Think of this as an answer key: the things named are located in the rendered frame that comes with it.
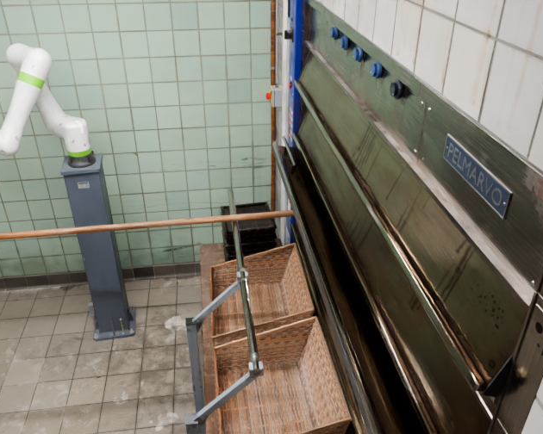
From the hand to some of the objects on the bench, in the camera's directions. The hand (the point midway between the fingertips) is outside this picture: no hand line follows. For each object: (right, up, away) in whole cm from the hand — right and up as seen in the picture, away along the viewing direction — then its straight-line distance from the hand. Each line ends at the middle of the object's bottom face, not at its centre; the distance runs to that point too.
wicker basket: (+128, -74, +53) cm, 157 cm away
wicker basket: (+136, -105, +3) cm, 172 cm away
